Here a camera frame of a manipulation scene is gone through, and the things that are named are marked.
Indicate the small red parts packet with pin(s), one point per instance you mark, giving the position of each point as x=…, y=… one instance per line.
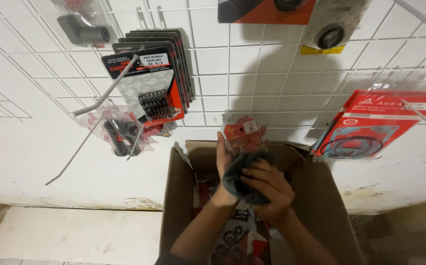
x=245, y=138

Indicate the clear packet with black rubber part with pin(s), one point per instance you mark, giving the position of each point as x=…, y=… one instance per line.
x=84, y=31

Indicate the person's right fingers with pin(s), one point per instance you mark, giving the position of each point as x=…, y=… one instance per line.
x=257, y=176

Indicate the clear red-print bag black part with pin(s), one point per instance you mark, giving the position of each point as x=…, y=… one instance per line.
x=120, y=134

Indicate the orange black parts packet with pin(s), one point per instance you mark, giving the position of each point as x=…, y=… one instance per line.
x=264, y=13

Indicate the white flat board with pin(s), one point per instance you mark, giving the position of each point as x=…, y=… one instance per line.
x=73, y=235

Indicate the person's left hand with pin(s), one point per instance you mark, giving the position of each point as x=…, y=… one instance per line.
x=223, y=162

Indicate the heap of red parts packets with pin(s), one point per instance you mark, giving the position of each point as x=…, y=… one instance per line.
x=240, y=235

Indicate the white metal hook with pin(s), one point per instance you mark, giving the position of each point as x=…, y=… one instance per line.
x=74, y=152
x=424, y=118
x=421, y=17
x=134, y=145
x=106, y=94

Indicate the red gasket packet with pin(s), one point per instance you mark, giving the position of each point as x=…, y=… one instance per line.
x=367, y=127

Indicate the brown cardboard box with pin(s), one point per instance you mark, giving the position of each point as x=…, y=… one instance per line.
x=319, y=206

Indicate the dark grey cloth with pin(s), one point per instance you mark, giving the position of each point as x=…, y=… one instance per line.
x=240, y=173

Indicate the row of black spring packets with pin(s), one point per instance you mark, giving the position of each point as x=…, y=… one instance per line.
x=154, y=81

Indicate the person's right hand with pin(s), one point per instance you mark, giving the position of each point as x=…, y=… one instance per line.
x=275, y=195

